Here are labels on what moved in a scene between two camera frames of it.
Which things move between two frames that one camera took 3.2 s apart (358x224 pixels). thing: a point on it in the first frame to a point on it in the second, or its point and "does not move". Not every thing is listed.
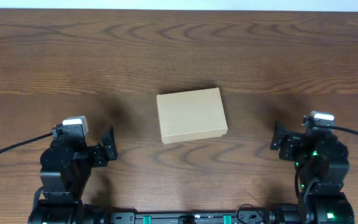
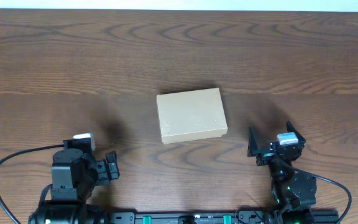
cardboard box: (192, 115) does not move
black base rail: (242, 217) does not move
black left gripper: (102, 151) to (105, 169)
